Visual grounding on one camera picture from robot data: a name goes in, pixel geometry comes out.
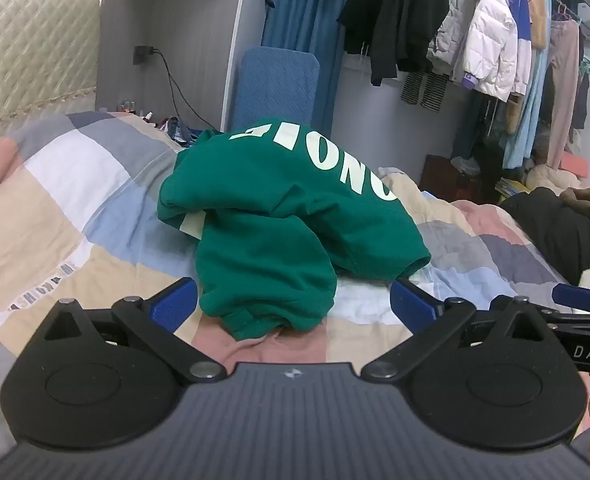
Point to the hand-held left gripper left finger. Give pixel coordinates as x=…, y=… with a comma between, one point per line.
x=177, y=301

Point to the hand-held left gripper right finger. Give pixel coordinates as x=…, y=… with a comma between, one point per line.
x=410, y=305

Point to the green hoodie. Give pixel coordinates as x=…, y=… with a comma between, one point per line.
x=275, y=210

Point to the teal clothes hangers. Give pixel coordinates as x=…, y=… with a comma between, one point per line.
x=587, y=67

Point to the dark wooden cabinet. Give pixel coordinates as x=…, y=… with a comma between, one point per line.
x=440, y=182

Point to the pink box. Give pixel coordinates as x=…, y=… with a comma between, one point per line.
x=577, y=164

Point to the patchwork duvet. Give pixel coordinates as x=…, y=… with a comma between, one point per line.
x=75, y=210

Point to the crumpled plastic bag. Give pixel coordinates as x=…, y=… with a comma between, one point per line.
x=465, y=165

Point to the blue patterned cloth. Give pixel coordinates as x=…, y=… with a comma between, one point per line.
x=180, y=132

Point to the cluster of small bottles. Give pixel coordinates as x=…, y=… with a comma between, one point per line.
x=147, y=116

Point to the light blue hanging garment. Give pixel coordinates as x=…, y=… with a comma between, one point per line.
x=530, y=110

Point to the dark blue hanging garment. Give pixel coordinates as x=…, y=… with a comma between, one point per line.
x=581, y=100

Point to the beige hanging pants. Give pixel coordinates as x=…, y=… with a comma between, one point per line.
x=562, y=85

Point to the striped hanging garment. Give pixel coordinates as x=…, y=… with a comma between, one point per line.
x=425, y=91

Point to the grey puffer jacket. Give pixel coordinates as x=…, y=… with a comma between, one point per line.
x=447, y=35

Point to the white puffer jacket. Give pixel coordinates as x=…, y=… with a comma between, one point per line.
x=490, y=35

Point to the brown fleece hanging coat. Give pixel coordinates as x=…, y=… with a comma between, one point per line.
x=537, y=15

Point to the beige quilted headboard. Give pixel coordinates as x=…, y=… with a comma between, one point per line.
x=35, y=50

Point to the blue white hanging jersey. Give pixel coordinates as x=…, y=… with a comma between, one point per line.
x=522, y=15

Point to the black hanging hoodie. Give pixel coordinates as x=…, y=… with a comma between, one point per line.
x=360, y=10

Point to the blue curtain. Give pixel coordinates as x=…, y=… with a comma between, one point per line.
x=300, y=5

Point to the black wall charger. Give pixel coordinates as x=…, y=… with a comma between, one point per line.
x=142, y=55

